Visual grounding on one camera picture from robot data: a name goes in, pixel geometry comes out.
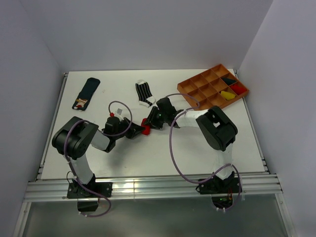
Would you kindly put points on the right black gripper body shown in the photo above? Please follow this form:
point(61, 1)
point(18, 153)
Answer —
point(160, 120)

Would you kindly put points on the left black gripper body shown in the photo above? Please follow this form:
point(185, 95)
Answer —
point(125, 133)

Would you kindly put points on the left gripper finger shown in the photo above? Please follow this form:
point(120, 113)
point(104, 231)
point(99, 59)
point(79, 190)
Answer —
point(132, 127)
point(132, 133)

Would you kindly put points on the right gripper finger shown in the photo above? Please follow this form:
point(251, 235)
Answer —
point(152, 119)
point(155, 127)

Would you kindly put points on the red Christmas sock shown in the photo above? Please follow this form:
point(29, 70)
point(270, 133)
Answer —
point(146, 128)

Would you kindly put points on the navy patterned sock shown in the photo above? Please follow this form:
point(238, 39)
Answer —
point(84, 97)

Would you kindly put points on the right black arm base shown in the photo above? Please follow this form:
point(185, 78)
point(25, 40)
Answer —
point(218, 186)

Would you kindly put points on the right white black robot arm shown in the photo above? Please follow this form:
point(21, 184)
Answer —
point(218, 130)

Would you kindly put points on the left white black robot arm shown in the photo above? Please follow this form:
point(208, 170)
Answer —
point(73, 140)

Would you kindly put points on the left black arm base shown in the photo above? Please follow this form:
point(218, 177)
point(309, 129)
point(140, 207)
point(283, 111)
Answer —
point(88, 197)

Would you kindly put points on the black white striped sock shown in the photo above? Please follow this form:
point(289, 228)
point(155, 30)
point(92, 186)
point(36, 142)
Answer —
point(145, 96)

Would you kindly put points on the orange compartment tray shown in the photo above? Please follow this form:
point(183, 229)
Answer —
point(202, 91)

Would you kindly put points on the yellow rolled sock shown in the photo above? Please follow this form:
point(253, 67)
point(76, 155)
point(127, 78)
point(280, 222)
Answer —
point(227, 95)

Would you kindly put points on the dark green rolled sock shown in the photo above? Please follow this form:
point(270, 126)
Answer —
point(228, 81)

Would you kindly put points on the red rolled sock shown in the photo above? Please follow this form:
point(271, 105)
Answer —
point(238, 90)

